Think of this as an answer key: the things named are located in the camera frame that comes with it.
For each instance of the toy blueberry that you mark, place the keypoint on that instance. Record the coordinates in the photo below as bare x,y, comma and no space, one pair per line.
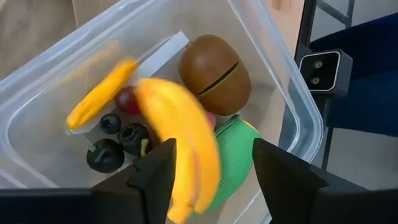
110,124

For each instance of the clear plastic tupperware container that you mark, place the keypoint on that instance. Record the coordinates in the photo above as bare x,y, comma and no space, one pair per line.
37,149

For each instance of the person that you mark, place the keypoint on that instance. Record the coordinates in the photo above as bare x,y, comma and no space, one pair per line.
373,102

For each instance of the dark toy plum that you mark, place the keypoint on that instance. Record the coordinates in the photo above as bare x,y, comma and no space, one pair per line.
105,157

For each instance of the toy blackberry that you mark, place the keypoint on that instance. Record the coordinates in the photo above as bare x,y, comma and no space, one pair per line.
132,138

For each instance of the small red toy strawberry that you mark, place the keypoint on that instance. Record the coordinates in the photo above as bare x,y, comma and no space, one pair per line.
212,120

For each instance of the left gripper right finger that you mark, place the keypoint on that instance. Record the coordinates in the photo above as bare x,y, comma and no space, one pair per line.
295,193

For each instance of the red toy cherry with stem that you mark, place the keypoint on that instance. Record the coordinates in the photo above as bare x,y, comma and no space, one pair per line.
126,101

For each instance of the yellow toy corn cob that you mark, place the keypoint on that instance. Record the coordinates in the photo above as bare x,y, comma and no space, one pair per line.
99,93

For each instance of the green toy cucumber half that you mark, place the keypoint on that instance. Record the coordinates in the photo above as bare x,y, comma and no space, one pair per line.
239,149

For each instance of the yellow toy banana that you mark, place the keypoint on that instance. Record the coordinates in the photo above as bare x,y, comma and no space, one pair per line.
183,124

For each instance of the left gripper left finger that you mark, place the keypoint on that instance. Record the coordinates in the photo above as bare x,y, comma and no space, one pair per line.
146,193

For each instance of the black aluminium table frame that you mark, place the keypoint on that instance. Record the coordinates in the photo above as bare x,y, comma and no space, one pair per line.
306,28

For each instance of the beige cloth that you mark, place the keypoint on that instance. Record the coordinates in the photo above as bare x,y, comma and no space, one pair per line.
31,31

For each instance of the brown toy kiwi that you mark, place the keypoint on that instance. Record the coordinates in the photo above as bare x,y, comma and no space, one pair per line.
214,74

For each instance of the black depth camera box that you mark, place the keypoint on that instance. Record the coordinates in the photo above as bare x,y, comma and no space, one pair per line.
323,73

